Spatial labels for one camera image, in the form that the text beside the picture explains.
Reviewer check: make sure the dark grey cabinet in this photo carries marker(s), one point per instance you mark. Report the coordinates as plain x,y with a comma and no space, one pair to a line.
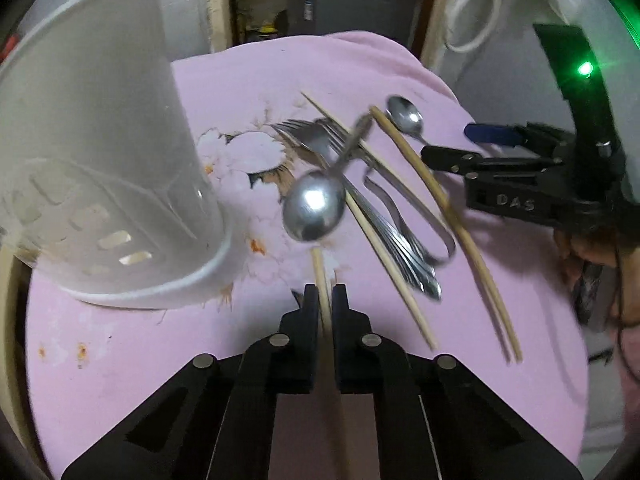
350,12

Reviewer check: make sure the small metal spoon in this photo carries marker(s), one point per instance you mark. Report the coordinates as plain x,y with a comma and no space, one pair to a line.
406,116

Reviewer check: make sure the pink floral blanket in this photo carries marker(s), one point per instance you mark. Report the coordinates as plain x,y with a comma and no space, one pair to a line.
260,80

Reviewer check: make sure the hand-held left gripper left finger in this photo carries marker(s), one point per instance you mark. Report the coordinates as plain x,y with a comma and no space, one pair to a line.
312,312

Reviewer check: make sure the person's right hand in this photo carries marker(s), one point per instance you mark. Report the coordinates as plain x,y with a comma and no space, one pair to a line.
592,247

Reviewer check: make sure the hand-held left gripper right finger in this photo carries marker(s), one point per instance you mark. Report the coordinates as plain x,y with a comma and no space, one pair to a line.
340,312

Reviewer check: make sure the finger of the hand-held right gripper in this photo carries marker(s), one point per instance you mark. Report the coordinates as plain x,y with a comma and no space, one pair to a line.
447,156
492,133

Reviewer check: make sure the wooden door frame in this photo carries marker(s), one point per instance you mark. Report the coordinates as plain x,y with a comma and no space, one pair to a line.
430,10

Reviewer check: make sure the white plastic utensil holder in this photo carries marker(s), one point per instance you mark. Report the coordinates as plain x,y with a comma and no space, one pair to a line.
100,125

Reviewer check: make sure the metal fork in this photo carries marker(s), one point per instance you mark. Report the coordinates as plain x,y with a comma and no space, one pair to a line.
300,135
336,132

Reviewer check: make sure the large metal spoon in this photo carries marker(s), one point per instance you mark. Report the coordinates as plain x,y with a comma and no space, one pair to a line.
312,207

